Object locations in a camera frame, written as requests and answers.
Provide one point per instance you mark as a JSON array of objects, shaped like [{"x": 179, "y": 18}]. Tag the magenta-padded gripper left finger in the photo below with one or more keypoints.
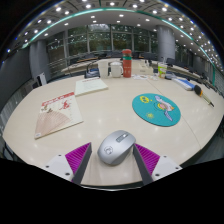
[{"x": 77, "y": 157}]

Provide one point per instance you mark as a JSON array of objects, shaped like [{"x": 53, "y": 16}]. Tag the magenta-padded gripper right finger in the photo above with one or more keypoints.
[{"x": 148, "y": 159}]

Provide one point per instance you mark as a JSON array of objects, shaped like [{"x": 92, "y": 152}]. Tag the silver grey computer mouse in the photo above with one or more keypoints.
[{"x": 115, "y": 148}]

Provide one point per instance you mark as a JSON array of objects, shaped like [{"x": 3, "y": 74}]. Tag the round teal cartoon mouse pad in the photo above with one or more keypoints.
[{"x": 156, "y": 110}]

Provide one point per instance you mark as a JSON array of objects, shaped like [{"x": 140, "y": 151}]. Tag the red and white fan booklet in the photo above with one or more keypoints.
[{"x": 58, "y": 115}]

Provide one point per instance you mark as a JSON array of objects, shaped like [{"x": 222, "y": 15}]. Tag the white paper booklet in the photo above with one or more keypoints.
[{"x": 90, "y": 86}]

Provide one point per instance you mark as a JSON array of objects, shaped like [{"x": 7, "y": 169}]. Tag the colourful sticker sheet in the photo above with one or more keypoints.
[{"x": 140, "y": 77}]

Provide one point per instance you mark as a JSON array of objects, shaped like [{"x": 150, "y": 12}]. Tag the black desk phone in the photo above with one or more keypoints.
[{"x": 91, "y": 73}]

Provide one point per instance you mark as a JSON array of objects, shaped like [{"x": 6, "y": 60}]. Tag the white standing board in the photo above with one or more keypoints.
[{"x": 41, "y": 79}]

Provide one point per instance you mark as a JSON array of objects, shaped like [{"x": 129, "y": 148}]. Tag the cardboard box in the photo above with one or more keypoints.
[{"x": 141, "y": 68}]

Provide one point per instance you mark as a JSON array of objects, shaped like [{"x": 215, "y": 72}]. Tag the plain white paper cup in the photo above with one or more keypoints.
[{"x": 103, "y": 69}]

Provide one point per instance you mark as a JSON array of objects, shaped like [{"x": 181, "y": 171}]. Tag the long curved conference table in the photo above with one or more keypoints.
[{"x": 80, "y": 65}]

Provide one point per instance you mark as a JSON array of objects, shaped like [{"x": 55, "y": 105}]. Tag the white lidded mug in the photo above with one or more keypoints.
[{"x": 116, "y": 70}]

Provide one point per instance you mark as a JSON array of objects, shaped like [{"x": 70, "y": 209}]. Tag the red bottle with green band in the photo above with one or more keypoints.
[{"x": 127, "y": 65}]

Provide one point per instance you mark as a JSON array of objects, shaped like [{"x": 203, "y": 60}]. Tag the black office chairs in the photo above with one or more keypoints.
[{"x": 170, "y": 61}]

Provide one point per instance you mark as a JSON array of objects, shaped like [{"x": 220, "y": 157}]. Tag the ceiling lights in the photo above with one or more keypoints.
[{"x": 133, "y": 6}]

